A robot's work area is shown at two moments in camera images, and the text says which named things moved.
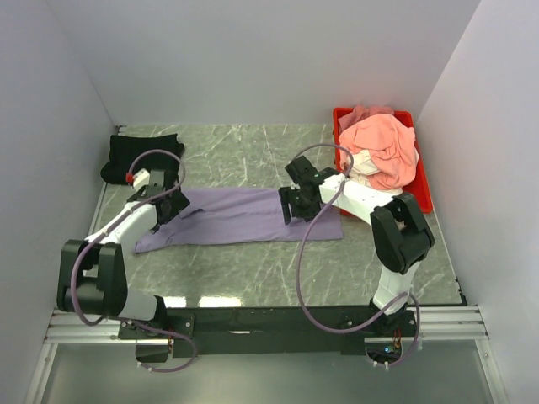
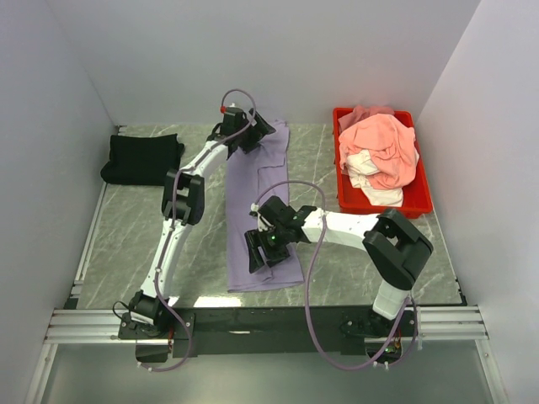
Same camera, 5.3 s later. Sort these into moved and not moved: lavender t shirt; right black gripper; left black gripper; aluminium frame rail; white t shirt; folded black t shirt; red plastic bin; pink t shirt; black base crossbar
Moved: left black gripper; lavender t shirt; right black gripper
Not moved: black base crossbar; folded black t shirt; aluminium frame rail; pink t shirt; white t shirt; red plastic bin
